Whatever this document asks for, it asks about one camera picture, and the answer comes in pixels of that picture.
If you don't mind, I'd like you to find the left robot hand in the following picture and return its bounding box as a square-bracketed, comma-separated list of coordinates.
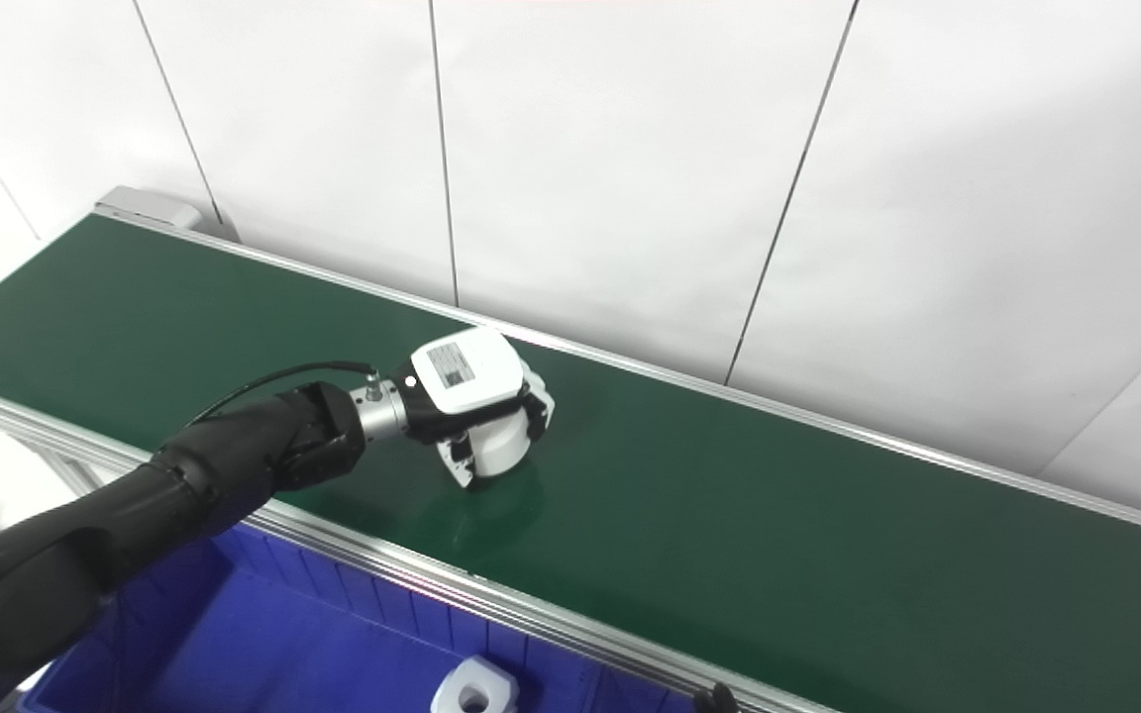
[394, 326, 557, 492]

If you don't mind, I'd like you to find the white round plastic part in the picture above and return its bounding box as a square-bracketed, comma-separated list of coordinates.
[467, 358, 557, 478]

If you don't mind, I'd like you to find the white block part with hole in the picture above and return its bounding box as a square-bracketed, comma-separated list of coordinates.
[430, 655, 519, 713]

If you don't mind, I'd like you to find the blue bin with white part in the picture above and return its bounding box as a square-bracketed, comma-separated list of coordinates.
[20, 522, 702, 713]

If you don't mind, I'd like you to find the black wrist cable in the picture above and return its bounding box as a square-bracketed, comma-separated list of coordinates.
[188, 360, 380, 427]

